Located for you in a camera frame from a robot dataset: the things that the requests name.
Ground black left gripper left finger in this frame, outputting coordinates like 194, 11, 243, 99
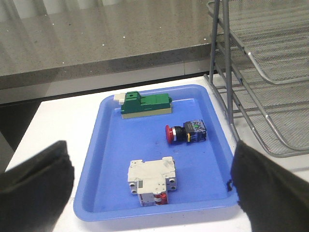
0, 141, 74, 232

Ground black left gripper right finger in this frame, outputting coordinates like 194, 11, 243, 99
231, 141, 309, 232

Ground mesh tray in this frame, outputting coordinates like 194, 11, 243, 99
214, 29, 309, 157
207, 0, 309, 85
213, 73, 309, 158

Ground red emergency stop button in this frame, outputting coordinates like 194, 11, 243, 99
165, 119, 207, 144

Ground blue plastic tray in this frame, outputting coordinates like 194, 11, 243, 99
73, 85, 238, 221

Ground green terminal block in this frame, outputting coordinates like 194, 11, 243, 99
113, 91, 172, 119

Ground grey stone counter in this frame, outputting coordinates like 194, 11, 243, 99
0, 0, 212, 104

